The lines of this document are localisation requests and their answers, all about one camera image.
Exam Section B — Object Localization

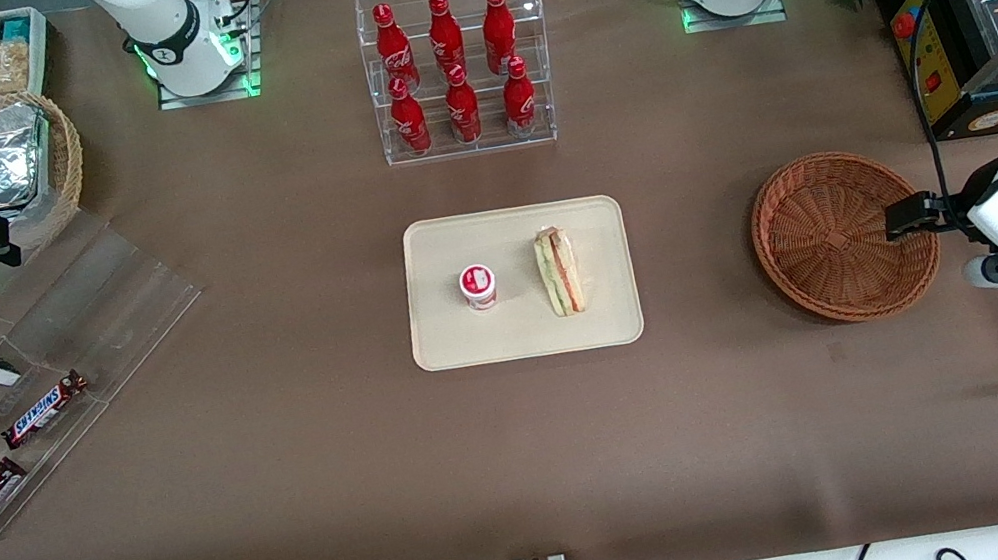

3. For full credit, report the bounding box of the triangle sandwich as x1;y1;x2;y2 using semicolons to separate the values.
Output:
531;222;588;320

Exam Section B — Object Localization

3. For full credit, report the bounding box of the round brown wicker basket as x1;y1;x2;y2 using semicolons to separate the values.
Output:
741;136;952;338

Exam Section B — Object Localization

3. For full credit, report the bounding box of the tan wicker basket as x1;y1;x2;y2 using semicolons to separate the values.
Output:
0;83;98;258

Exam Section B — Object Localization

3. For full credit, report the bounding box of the beige plastic tray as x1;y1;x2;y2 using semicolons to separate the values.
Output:
391;187;648;379

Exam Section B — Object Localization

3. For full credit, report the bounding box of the clear acrylic display stand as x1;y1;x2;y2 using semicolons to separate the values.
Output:
0;190;242;555

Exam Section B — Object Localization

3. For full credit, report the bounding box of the red cola bottle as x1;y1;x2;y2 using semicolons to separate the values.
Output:
439;61;486;147
477;0;523;77
384;72;435;159
368;0;424;97
423;0;470;79
496;54;543;140

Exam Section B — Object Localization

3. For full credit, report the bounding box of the brown table cloth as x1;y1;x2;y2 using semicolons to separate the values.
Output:
0;0;998;560

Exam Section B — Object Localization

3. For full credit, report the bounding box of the clear acrylic bottle rack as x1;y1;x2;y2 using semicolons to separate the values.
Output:
352;0;567;171

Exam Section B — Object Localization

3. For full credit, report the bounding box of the white red yogurt cup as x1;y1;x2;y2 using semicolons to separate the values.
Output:
456;262;502;314

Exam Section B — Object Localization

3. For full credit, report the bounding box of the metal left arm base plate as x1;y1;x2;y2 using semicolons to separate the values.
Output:
677;0;789;38

